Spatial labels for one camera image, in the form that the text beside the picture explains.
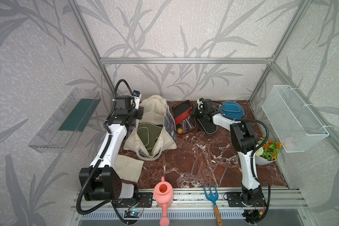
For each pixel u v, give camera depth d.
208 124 0.81
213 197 0.75
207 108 0.85
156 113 0.94
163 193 0.66
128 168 0.85
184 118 1.01
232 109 1.12
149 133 0.91
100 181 0.41
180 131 0.98
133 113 0.68
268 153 0.76
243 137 0.60
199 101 0.98
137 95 0.70
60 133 0.64
